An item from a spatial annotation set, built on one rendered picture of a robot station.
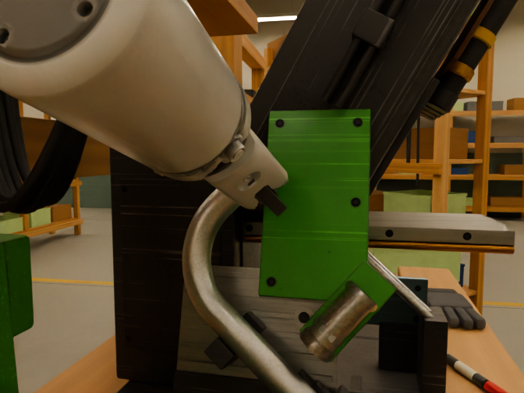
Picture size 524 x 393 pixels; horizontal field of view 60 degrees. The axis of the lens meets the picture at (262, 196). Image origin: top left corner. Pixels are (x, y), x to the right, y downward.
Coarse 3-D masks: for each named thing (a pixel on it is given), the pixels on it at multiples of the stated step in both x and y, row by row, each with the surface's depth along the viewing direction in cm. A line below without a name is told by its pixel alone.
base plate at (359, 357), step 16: (368, 336) 81; (352, 352) 74; (368, 352) 74; (352, 368) 69; (368, 368) 69; (128, 384) 64; (144, 384) 64; (160, 384) 64; (336, 384) 64; (368, 384) 64; (384, 384) 64; (400, 384) 64; (416, 384) 64
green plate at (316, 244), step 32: (288, 128) 51; (320, 128) 51; (352, 128) 50; (288, 160) 51; (320, 160) 50; (352, 160) 49; (288, 192) 50; (320, 192) 49; (352, 192) 49; (288, 224) 50; (320, 224) 49; (352, 224) 48; (288, 256) 49; (320, 256) 48; (352, 256) 48; (288, 288) 48; (320, 288) 48
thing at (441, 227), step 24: (384, 216) 68; (408, 216) 68; (432, 216) 68; (456, 216) 68; (480, 216) 68; (384, 240) 59; (408, 240) 58; (432, 240) 58; (456, 240) 57; (480, 240) 56; (504, 240) 56
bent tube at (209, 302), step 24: (216, 192) 47; (216, 216) 47; (192, 240) 47; (192, 264) 46; (192, 288) 46; (216, 288) 46; (216, 312) 45; (240, 336) 44; (264, 360) 43; (264, 384) 43; (288, 384) 42
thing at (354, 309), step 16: (352, 288) 44; (336, 304) 44; (352, 304) 43; (368, 304) 43; (320, 320) 44; (336, 320) 43; (352, 320) 43; (304, 336) 44; (320, 336) 43; (336, 336) 43; (320, 352) 43
